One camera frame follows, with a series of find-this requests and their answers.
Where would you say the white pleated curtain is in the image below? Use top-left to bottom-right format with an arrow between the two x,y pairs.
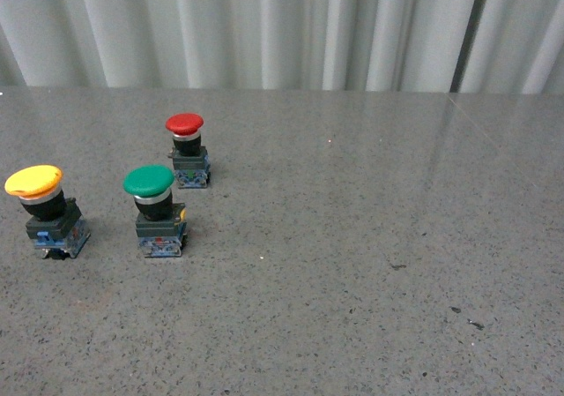
1,0 -> 563,93

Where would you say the green mushroom push button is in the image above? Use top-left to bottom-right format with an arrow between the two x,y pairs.
122,164 -> 188,258

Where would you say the yellow mushroom push button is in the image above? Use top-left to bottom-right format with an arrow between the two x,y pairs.
4,164 -> 90,259

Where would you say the red mushroom push button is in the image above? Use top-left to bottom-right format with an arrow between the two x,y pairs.
166,113 -> 211,189

